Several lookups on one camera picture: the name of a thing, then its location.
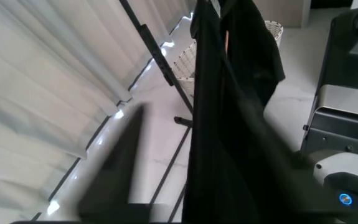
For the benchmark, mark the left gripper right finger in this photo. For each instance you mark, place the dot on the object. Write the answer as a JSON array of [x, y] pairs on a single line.
[[278, 193]]

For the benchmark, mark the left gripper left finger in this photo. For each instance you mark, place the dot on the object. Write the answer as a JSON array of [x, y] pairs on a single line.
[[116, 180]]

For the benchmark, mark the black garment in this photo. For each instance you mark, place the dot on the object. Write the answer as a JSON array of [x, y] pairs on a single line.
[[210, 93]]

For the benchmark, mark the pink clothes hanger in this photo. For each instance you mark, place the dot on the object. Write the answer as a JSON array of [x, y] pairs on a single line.
[[226, 42]]

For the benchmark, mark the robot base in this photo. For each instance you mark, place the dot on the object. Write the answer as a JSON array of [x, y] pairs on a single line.
[[343, 124]]

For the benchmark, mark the white laundry basket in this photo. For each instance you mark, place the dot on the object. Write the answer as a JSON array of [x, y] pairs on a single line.
[[185, 65]]

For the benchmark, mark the white curtain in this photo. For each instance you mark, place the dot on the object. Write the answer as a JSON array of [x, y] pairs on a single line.
[[57, 62]]

